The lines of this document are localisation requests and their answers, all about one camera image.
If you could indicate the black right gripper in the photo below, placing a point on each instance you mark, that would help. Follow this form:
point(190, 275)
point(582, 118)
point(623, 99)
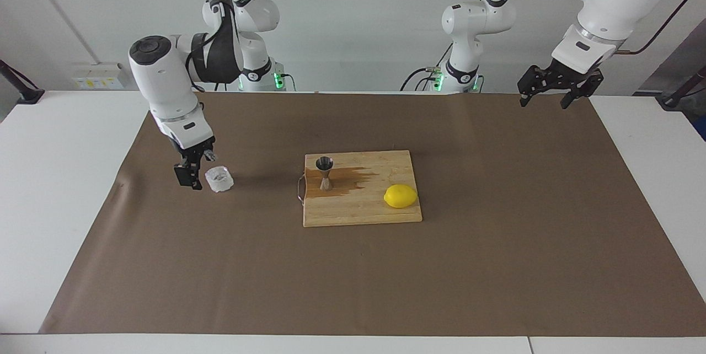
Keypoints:
point(192, 154)

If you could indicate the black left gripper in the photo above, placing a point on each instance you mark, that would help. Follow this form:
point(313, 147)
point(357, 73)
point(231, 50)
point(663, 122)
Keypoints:
point(567, 74)

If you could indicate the clear glass cup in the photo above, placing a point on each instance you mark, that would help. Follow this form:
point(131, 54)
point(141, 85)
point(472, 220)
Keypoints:
point(220, 183)

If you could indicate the steel jigger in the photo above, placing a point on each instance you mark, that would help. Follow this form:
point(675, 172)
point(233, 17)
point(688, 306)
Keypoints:
point(324, 164)

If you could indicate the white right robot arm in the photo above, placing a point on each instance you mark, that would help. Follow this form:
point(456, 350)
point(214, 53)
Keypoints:
point(162, 78)

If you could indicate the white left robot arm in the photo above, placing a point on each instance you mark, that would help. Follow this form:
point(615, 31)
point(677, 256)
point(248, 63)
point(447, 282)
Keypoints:
point(612, 6)

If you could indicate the black clamp stand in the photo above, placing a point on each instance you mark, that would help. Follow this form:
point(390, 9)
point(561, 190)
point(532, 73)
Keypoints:
point(27, 95)
point(670, 101)

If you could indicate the blue object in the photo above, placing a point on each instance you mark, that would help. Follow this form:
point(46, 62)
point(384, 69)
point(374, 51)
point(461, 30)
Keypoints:
point(702, 130)

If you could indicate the wooden cutting board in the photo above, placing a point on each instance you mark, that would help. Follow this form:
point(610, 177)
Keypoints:
point(358, 210)

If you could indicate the brown paper table mat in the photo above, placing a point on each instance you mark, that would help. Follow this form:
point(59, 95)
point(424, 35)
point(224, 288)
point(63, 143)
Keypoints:
point(353, 277)

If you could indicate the yellow lemon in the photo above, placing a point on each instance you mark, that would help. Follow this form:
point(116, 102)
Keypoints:
point(400, 196)

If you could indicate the white wall power outlet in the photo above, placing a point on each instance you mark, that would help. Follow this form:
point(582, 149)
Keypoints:
point(96, 78)

